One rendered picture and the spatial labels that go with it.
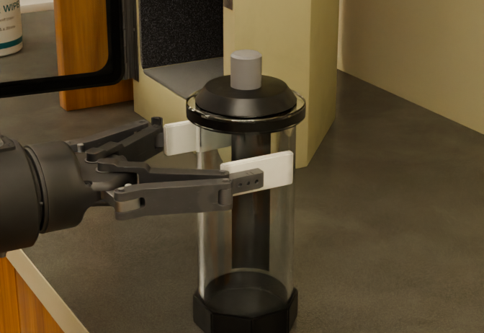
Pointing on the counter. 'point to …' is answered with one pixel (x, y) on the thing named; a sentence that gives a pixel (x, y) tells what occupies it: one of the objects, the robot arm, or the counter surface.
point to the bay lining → (180, 16)
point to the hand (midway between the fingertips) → (240, 150)
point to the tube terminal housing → (273, 46)
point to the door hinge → (129, 1)
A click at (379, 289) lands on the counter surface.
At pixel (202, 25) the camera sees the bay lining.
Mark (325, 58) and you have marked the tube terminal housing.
